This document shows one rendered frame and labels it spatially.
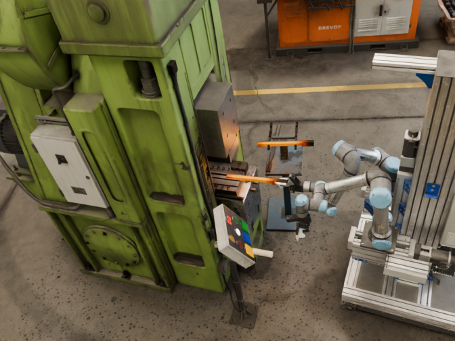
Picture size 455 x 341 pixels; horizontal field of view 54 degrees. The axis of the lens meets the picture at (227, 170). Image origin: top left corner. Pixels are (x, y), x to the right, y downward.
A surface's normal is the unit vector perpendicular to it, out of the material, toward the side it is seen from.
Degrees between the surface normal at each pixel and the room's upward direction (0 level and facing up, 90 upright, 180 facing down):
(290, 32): 91
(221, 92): 0
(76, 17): 90
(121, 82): 89
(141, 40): 90
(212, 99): 0
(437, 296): 0
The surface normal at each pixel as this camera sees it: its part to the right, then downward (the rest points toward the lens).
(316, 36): -0.12, 0.71
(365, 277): -0.14, -0.70
